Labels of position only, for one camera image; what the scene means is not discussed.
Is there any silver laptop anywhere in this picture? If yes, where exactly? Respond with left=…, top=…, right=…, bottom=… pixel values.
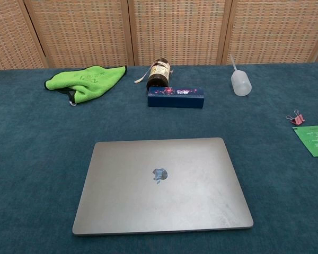
left=72, top=137, right=254, bottom=237

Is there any blue rectangular box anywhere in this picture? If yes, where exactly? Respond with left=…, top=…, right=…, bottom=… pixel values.
left=147, top=86, right=204, bottom=109

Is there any brown glass bottle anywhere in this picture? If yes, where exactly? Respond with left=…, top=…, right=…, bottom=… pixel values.
left=146, top=60, right=173, bottom=90

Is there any green microfiber cloth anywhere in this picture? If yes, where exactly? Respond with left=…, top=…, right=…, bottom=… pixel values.
left=43, top=65, right=128, bottom=106

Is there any translucent plastic squeeze bottle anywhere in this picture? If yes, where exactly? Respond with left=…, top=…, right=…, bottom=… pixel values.
left=229, top=54, right=252, bottom=97

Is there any woven folding screen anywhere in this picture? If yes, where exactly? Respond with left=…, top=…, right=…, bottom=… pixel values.
left=0, top=0, right=318, bottom=71

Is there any pink binder clip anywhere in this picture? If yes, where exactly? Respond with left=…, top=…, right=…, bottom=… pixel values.
left=286, top=109, right=306, bottom=125

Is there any green paper packet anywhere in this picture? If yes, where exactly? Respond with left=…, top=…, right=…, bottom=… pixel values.
left=292, top=124, right=318, bottom=158

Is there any white strap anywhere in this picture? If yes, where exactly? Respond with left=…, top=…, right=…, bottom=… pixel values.
left=134, top=67, right=152, bottom=84

